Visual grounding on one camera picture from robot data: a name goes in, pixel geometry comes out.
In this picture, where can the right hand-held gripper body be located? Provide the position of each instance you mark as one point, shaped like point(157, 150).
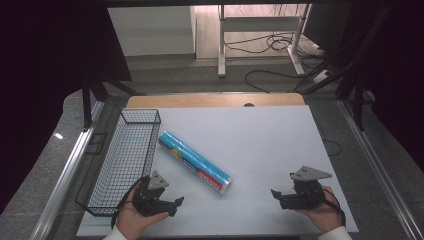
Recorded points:
point(308, 195)

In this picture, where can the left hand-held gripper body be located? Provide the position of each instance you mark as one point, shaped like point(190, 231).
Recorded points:
point(148, 200)

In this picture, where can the person's left hand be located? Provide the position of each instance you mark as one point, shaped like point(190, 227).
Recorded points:
point(133, 221)

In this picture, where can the person's right hand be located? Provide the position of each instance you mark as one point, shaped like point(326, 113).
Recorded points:
point(328, 216)

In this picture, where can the blue plastic wrap roll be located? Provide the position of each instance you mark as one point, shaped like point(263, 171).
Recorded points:
point(195, 161)

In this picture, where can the white table mat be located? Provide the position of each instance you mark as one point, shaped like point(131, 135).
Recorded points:
point(253, 146)

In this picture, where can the black metal stand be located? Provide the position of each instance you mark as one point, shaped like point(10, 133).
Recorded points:
point(87, 100)
point(358, 100)

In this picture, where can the white power strip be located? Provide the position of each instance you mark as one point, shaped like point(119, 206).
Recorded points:
point(321, 76)

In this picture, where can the aluminium rail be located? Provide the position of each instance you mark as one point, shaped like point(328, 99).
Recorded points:
point(376, 166)
point(66, 176)

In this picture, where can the white metal desk frame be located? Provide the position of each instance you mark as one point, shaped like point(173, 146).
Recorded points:
point(260, 24)

